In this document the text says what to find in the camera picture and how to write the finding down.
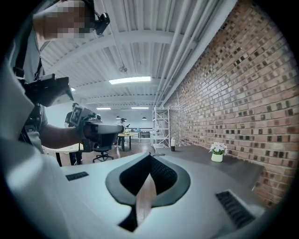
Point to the wooden desk with black legs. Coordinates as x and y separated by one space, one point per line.
127 135

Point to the dark table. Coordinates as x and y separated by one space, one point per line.
224 177

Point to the white metal shelf rack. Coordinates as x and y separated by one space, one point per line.
161 127

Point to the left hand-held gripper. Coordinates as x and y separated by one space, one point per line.
93 130

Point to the black office chair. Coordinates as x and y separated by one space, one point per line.
102 151

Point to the light wooden desk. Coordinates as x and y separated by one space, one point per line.
67 148

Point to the person's grey shirt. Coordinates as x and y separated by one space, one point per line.
21 130

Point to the black bottle with white cap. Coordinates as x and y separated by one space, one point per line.
173 145

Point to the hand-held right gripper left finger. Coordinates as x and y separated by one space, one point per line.
114 184

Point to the person's left forearm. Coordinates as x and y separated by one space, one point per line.
60 137

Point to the white ceiling pipes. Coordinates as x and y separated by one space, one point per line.
177 53

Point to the white flowers in white pot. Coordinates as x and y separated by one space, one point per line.
218 151

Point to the black chest-mounted device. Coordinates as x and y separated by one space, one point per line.
50 91

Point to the black head camera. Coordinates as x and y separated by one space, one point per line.
102 23

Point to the rectangular ceiling light panel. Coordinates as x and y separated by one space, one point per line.
129 80

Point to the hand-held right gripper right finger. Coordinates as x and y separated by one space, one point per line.
182 184

